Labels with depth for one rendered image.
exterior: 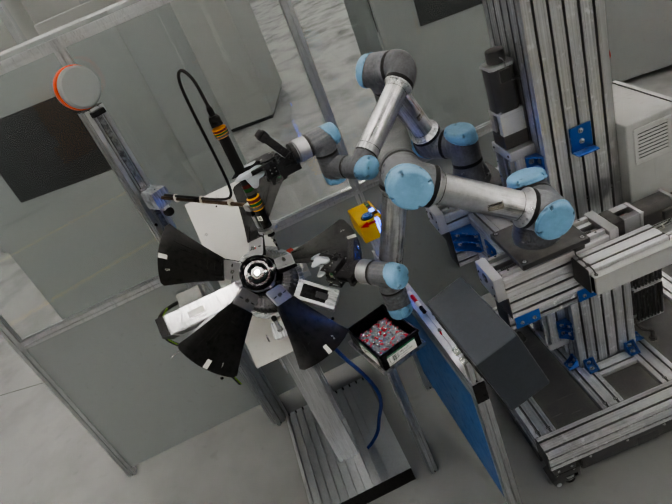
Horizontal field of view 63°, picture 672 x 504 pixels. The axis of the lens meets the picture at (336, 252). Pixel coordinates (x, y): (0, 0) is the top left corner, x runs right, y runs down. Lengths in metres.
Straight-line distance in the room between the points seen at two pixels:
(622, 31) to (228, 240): 4.00
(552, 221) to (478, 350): 0.51
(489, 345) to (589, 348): 1.28
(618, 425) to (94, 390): 2.32
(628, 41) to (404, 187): 4.11
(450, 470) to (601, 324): 0.87
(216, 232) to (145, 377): 1.06
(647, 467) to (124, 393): 2.34
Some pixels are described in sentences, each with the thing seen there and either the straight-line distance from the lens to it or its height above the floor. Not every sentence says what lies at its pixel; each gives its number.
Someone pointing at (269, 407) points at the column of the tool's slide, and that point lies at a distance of 2.97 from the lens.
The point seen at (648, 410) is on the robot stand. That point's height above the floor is 0.23.
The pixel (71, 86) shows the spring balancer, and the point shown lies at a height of 1.90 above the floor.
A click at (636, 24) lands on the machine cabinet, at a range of 5.36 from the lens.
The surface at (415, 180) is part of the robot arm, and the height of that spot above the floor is 1.47.
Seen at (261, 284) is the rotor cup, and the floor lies 1.19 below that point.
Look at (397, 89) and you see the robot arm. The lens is 1.84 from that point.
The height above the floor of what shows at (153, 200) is 1.42.
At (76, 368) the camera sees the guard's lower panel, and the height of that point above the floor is 0.75.
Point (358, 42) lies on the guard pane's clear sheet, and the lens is 2.49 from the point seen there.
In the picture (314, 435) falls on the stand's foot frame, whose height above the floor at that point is 0.08.
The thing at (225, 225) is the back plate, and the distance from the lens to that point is 2.16.
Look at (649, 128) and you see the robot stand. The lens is 2.04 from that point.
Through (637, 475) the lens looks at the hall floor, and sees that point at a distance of 2.51.
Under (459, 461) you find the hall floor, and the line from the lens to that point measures 2.60.
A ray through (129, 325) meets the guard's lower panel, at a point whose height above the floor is 0.84.
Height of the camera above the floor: 2.10
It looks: 30 degrees down
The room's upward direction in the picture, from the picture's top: 23 degrees counter-clockwise
